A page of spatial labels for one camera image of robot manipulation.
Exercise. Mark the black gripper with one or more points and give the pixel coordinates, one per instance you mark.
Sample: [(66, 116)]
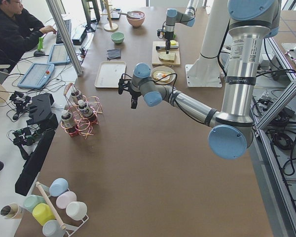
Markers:
[(132, 94), (167, 37)]

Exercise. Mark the bread slice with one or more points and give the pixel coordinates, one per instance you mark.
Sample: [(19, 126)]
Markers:
[(171, 57), (164, 79)]

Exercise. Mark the white round plate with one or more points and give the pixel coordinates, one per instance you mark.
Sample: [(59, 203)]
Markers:
[(164, 68)]

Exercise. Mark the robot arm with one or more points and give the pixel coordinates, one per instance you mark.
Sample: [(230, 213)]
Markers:
[(249, 23), (173, 16)]

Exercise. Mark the cream rabbit tray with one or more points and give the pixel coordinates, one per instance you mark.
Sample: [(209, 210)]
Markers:
[(109, 73)]

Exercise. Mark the fried egg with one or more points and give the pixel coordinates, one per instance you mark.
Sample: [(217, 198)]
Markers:
[(159, 74)]

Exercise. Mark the pink bowl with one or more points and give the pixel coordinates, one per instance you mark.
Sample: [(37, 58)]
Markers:
[(136, 18)]

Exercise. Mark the light green bowl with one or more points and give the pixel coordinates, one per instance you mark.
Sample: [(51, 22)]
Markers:
[(117, 37)]

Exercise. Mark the grey folded cloth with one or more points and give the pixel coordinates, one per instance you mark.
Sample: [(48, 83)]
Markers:
[(114, 53)]

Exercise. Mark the tea bottle lower left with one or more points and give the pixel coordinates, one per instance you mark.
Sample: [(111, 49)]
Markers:
[(84, 109)]

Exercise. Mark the tea bottle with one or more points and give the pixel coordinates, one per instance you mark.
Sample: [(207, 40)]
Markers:
[(68, 122), (84, 109), (76, 96)]

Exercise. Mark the wooden stand round base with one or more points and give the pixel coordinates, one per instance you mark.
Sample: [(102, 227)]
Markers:
[(110, 26)]

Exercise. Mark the tea bottle upper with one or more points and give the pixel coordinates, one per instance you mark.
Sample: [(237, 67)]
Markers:
[(76, 96)]

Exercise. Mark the tea bottle lower right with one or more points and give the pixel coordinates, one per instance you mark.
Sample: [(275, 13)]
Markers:
[(68, 122)]

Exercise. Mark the blue teach pendant far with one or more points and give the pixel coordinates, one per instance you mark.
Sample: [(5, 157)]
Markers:
[(58, 55)]

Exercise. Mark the blue teach pendant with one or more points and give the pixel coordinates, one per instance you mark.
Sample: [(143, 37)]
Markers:
[(58, 55), (36, 76)]

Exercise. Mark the black gripper stand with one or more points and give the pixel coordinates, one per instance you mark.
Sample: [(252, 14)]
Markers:
[(40, 112)]

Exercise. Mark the blue teach pendant near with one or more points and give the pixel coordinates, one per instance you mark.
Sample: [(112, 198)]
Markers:
[(36, 76)]

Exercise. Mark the blue cup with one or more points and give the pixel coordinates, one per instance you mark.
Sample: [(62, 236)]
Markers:
[(58, 187)]

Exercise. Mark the pink cup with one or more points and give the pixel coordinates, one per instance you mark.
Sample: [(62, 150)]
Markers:
[(65, 199)]

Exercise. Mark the black bar device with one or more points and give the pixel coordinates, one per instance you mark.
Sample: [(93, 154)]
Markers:
[(34, 164)]

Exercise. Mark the white cup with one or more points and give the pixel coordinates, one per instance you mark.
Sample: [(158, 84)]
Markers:
[(76, 210)]

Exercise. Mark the white cup rack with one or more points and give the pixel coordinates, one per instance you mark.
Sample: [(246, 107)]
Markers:
[(66, 223)]

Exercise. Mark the seated person black jacket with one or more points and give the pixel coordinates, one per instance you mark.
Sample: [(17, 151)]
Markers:
[(19, 32)]

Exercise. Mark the mint green cup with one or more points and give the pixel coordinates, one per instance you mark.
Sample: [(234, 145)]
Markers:
[(32, 201)]

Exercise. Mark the yellow cup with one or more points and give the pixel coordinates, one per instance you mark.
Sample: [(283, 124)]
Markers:
[(42, 213)]

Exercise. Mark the grey cup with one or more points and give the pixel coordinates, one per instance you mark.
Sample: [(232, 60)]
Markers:
[(52, 229)]

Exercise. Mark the paper cup steel insert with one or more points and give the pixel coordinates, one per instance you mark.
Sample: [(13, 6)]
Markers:
[(12, 211)]

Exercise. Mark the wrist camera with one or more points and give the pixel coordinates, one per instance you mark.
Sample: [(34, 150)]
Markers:
[(161, 33), (123, 85)]

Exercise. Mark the copper wire bottle rack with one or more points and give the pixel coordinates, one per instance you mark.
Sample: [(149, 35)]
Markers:
[(84, 126)]

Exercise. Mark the aluminium frame post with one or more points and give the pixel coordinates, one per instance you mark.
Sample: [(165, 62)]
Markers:
[(56, 14)]

